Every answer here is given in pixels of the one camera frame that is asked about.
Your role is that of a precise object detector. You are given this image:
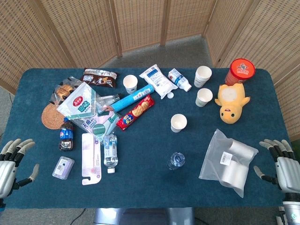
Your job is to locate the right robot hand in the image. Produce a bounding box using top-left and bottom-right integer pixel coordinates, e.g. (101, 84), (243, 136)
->
(253, 139), (300, 194)

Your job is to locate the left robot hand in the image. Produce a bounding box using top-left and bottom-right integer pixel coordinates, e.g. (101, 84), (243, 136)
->
(0, 138), (40, 199)

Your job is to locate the clear bottle with blue neck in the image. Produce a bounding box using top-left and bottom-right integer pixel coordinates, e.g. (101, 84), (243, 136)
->
(167, 151), (186, 171)

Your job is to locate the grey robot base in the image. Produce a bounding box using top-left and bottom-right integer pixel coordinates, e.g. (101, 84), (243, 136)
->
(93, 207), (195, 225)

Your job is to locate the small cola bottle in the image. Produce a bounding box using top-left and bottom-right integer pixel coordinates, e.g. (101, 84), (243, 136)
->
(58, 118), (75, 152)

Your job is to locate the water bottle with white cap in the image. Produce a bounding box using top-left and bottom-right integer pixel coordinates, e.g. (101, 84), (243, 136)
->
(103, 133), (119, 174)

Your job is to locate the small white blue milk bottle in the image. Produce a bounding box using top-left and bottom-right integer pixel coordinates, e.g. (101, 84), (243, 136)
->
(167, 68), (192, 92)

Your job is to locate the small clear purple box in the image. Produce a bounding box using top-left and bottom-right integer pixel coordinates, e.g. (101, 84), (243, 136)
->
(52, 156), (75, 180)

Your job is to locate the frosted zip bag with rolls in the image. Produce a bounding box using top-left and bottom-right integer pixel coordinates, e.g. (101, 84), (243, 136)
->
(198, 128), (259, 199)

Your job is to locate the woven round coaster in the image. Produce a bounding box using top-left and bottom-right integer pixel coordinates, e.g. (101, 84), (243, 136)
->
(41, 103), (66, 129)

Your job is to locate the pink toothbrush package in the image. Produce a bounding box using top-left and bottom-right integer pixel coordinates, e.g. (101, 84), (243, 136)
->
(81, 133), (103, 186)

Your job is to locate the yellow plush duck toy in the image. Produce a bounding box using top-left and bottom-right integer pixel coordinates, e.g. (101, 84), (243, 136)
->
(215, 83), (251, 124)

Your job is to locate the cookie in clear wrapper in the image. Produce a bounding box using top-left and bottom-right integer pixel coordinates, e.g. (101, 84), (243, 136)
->
(49, 76), (83, 105)

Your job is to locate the white green glass cloth bag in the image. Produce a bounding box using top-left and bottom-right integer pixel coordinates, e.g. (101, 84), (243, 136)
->
(56, 81), (97, 121)

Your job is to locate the pastel cleaning cloth package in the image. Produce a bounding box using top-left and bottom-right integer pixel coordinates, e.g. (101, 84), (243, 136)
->
(70, 103), (122, 143)

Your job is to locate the red canister with orange lid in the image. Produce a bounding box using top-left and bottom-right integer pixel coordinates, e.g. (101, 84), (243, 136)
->
(225, 58), (255, 86)

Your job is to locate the paper cup with green flower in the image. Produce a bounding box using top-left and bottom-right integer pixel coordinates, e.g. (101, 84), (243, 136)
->
(195, 88), (213, 108)

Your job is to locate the paper cup with pale print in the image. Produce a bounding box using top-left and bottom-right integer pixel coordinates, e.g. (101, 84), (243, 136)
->
(170, 113), (188, 133)

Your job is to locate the brown chocolate snack package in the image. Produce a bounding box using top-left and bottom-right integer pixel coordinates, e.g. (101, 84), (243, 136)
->
(80, 67), (119, 89)

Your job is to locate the paper cup top right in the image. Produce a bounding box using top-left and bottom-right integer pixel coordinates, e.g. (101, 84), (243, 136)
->
(194, 66), (213, 88)

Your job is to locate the woven bamboo folding screen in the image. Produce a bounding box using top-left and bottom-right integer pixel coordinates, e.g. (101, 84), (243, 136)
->
(203, 0), (300, 141)
(0, 0), (218, 96)

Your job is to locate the blue table cloth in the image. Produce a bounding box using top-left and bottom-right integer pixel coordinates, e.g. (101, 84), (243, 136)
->
(0, 67), (296, 209)

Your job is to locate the red cracker package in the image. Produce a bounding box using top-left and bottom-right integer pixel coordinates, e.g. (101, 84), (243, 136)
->
(116, 94), (156, 132)

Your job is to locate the blue tube roll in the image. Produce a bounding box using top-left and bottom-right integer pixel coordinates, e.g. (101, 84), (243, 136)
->
(110, 84), (155, 113)

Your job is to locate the paper cup with blue flower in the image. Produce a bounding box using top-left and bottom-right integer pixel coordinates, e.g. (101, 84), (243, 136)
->
(123, 75), (138, 95)

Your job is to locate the white milk pouch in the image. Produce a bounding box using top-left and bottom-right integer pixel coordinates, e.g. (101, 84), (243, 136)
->
(139, 64), (179, 100)

